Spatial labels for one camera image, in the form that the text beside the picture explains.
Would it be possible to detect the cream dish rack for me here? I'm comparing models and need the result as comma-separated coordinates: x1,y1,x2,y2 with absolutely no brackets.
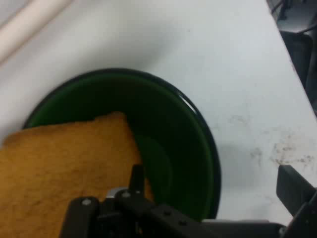
0,0,73,64

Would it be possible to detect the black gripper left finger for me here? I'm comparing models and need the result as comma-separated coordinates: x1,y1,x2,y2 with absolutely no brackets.
59,164,204,238

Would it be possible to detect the dark green bowl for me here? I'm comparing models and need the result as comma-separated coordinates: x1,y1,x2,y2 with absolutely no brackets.
22,68,222,222

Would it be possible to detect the golden brown toast slice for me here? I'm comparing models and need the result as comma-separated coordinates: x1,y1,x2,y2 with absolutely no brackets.
0,111,155,238

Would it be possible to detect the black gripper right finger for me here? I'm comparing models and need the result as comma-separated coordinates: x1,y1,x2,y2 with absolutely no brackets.
275,164,317,238

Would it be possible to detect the dark office chair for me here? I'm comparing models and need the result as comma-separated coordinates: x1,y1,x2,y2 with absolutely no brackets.
266,0,317,114

